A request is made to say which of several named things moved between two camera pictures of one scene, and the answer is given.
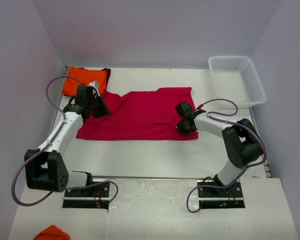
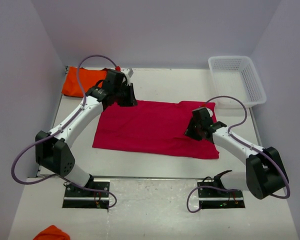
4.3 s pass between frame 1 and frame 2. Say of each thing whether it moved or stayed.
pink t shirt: moved
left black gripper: moved
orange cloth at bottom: stayed
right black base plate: stayed
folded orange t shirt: stayed
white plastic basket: stayed
